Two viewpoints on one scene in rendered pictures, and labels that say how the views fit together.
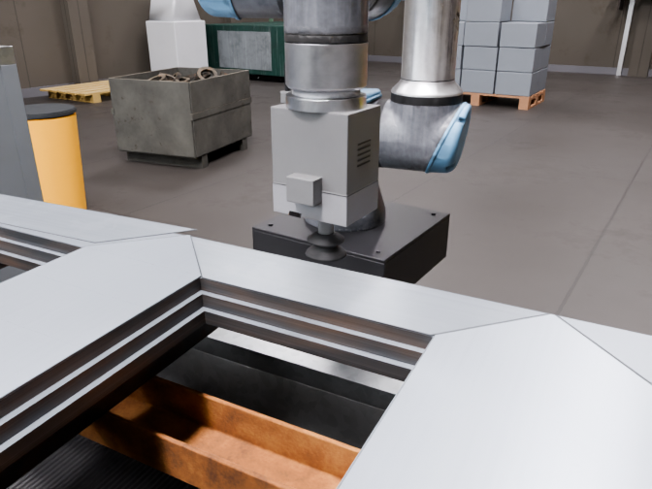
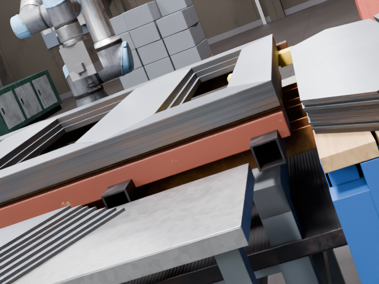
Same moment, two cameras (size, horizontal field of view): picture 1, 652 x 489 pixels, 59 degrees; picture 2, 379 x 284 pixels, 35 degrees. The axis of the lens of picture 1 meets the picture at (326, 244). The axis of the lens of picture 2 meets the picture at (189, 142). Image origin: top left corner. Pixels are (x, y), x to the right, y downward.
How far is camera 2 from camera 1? 1.31 m
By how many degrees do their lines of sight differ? 17
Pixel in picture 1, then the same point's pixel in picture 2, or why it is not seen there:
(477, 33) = (142, 35)
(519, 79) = (189, 54)
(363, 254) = not seen: hidden behind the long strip
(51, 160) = not seen: outside the picture
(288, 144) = (69, 58)
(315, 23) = (63, 20)
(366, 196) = (98, 64)
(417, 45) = (94, 26)
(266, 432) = not seen: hidden behind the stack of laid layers
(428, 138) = (115, 59)
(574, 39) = (220, 11)
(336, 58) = (72, 27)
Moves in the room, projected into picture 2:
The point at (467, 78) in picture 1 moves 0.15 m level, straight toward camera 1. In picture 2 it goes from (150, 70) to (151, 71)
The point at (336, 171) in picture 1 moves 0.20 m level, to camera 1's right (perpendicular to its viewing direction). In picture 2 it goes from (86, 57) to (146, 32)
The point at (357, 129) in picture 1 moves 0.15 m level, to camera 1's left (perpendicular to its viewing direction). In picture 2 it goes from (86, 44) to (39, 63)
